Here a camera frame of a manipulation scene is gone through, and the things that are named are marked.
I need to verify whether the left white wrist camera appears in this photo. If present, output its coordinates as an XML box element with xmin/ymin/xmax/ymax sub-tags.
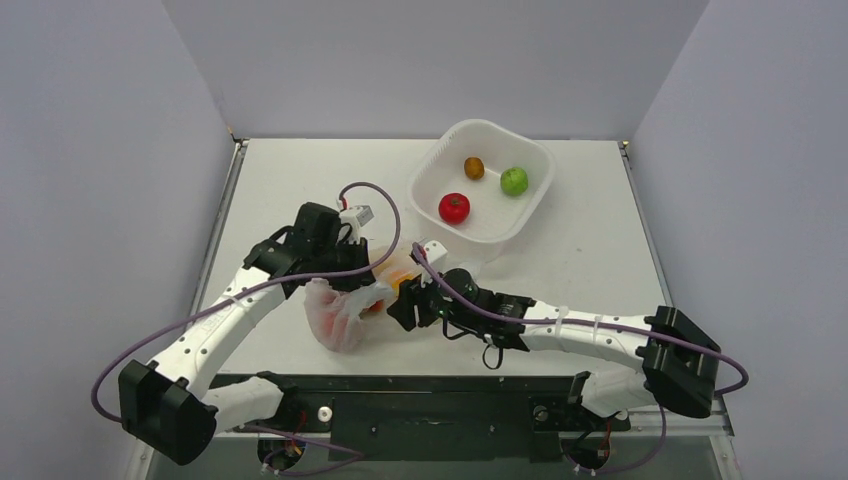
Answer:
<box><xmin>338</xmin><ymin>205</ymin><xmax>374</xmax><ymax>244</ymax></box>

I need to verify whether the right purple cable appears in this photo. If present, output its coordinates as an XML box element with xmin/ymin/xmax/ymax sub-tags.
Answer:
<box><xmin>410</xmin><ymin>241</ymin><xmax>750</xmax><ymax>399</ymax></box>

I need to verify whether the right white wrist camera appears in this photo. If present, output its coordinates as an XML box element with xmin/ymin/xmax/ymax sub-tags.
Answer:
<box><xmin>411</xmin><ymin>240</ymin><xmax>448</xmax><ymax>285</ymax></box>

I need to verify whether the purple cable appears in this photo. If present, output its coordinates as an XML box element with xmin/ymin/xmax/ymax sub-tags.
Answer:
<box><xmin>410</xmin><ymin>241</ymin><xmax>750</xmax><ymax>399</ymax></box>
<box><xmin>90</xmin><ymin>182</ymin><xmax>403</xmax><ymax>425</ymax></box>

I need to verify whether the brown fake kiwi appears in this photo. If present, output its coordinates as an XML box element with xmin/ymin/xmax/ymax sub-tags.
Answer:
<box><xmin>463</xmin><ymin>157</ymin><xmax>486</xmax><ymax>181</ymax></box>

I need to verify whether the red fake tomato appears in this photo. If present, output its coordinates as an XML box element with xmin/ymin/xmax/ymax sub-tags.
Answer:
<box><xmin>438</xmin><ymin>192</ymin><xmax>471</xmax><ymax>225</ymax></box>

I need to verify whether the white plastic basket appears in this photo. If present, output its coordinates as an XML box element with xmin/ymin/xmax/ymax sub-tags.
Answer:
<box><xmin>407</xmin><ymin>119</ymin><xmax>556</xmax><ymax>262</ymax></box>

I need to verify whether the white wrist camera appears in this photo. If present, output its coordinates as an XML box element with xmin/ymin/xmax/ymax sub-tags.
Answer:
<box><xmin>411</xmin><ymin>240</ymin><xmax>448</xmax><ymax>285</ymax></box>
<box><xmin>338</xmin><ymin>205</ymin><xmax>374</xmax><ymax>244</ymax></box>

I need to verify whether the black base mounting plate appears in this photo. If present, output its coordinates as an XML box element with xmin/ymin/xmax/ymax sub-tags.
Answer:
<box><xmin>257</xmin><ymin>375</ymin><xmax>631</xmax><ymax>462</ymax></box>

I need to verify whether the clear plastic bag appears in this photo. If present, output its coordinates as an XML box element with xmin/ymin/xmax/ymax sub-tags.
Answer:
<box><xmin>304</xmin><ymin>239</ymin><xmax>422</xmax><ymax>353</ymax></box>

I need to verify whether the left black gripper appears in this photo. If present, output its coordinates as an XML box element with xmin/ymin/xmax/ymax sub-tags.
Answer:
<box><xmin>312</xmin><ymin>236</ymin><xmax>379</xmax><ymax>293</ymax></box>

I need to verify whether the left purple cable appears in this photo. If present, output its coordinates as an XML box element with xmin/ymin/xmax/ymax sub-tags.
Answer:
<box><xmin>90</xmin><ymin>182</ymin><xmax>403</xmax><ymax>425</ymax></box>

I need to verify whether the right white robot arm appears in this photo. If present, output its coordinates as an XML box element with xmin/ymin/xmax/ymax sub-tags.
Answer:
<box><xmin>387</xmin><ymin>268</ymin><xmax>721</xmax><ymax>427</ymax></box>

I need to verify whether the green fake apple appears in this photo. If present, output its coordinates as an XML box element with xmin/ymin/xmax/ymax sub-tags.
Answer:
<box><xmin>499</xmin><ymin>167</ymin><xmax>529</xmax><ymax>197</ymax></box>

